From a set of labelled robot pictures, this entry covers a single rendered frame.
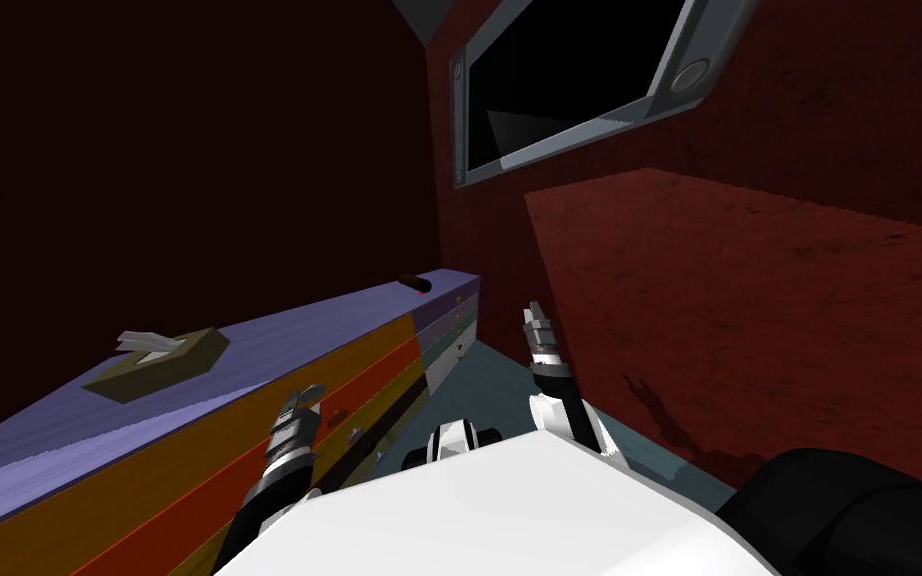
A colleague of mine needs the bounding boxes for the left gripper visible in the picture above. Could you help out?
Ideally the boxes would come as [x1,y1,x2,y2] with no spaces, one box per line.
[269,383,328,454]

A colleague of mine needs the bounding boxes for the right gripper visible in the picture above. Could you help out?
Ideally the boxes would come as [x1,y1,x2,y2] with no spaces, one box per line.
[520,300,561,365]

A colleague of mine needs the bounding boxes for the orange drawer front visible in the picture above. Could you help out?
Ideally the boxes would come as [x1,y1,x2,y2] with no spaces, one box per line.
[0,313,421,576]

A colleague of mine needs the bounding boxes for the olive tissue box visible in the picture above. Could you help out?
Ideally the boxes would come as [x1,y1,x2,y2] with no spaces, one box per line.
[81,327,232,405]

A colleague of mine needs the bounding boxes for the red drawer front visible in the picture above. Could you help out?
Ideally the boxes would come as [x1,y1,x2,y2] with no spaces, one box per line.
[88,339,426,576]

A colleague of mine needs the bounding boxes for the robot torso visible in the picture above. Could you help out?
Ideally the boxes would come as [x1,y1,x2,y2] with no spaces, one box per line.
[212,415,784,576]

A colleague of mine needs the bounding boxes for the purple-topped drawer cabinet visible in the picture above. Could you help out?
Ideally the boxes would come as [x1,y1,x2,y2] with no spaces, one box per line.
[0,269,482,576]

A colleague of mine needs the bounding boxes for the grey-framed black screen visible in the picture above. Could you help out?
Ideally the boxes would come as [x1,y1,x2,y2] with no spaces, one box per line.
[449,0,760,190]

